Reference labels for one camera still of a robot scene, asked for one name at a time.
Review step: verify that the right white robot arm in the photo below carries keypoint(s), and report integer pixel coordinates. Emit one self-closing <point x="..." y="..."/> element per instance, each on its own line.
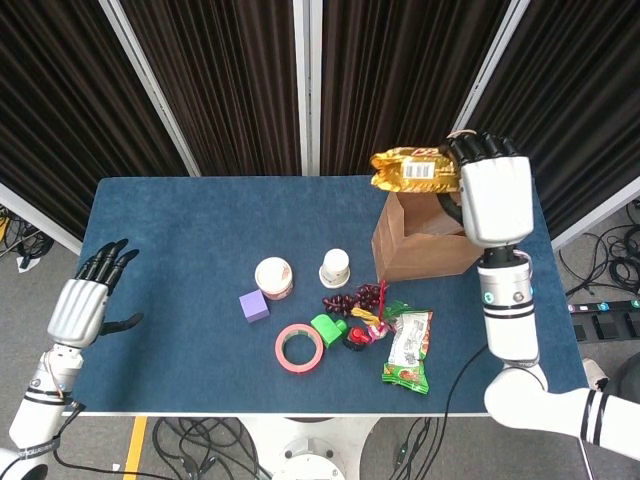
<point x="510" y="320"/>

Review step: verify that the blue felt table cover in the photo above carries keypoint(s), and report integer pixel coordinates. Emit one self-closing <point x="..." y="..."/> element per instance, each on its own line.
<point x="175" y="250"/>

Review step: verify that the black trouser leg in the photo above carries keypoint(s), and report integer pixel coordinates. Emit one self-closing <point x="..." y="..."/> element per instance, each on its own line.
<point x="627" y="377"/>

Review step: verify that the red tape roll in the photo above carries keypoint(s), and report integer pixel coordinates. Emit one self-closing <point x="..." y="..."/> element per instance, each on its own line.
<point x="282" y="355"/>

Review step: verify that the gold snack package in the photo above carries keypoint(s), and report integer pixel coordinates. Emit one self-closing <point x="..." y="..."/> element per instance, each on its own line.
<point x="400" y="175"/>

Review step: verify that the brown paper bag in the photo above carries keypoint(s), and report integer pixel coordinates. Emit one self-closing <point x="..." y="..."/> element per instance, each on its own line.
<point x="425" y="255"/>

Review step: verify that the white partition frame rail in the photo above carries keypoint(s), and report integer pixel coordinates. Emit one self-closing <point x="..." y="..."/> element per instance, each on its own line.
<point x="40" y="222"/>
<point x="595" y="216"/>

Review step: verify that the white paper cup stack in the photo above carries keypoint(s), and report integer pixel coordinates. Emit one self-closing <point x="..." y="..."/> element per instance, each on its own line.
<point x="335" y="265"/>

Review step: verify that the purple grape bunch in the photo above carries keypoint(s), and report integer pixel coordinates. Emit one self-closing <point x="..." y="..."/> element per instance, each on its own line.
<point x="350" y="300"/>

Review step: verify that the clear jar of rubber bands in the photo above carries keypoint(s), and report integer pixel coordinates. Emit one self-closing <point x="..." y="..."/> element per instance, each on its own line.
<point x="272" y="275"/>

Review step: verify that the green plastic block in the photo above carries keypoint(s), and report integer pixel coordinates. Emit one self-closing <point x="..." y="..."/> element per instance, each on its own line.
<point x="327" y="330"/>

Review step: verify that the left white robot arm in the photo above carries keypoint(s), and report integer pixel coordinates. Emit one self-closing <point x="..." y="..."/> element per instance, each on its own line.
<point x="35" y="415"/>

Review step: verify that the white partition frame post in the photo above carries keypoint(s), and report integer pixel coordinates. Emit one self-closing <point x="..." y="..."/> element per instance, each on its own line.
<point x="484" y="75"/>
<point x="152" y="92"/>
<point x="300" y="75"/>

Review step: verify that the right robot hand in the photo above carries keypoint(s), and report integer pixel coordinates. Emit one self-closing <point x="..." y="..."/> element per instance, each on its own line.
<point x="495" y="200"/>

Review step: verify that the white paper scrap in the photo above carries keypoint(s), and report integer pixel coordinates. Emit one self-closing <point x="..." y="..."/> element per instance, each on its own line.
<point x="26" y="265"/>

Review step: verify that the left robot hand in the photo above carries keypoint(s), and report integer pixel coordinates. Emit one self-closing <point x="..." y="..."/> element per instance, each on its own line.
<point x="75" y="312"/>

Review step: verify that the purple cube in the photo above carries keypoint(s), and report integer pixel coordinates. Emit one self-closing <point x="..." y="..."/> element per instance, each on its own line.
<point x="254" y="306"/>

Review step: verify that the black foot pedal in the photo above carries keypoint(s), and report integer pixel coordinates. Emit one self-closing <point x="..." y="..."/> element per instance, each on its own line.
<point x="607" y="327"/>

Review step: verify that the dark pleated curtain panel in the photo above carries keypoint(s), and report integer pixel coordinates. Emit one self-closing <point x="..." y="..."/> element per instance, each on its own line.
<point x="575" y="100"/>
<point x="50" y="100"/>
<point x="225" y="75"/>
<point x="390" y="75"/>

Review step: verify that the green snack packet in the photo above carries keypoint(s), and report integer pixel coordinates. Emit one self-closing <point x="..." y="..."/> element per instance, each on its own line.
<point x="407" y="350"/>

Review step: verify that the yellow floor tape strip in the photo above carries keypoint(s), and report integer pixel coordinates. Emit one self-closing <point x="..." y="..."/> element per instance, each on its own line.
<point x="135" y="450"/>

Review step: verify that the white sneaker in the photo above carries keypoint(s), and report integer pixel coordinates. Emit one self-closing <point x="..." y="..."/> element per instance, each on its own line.
<point x="594" y="372"/>

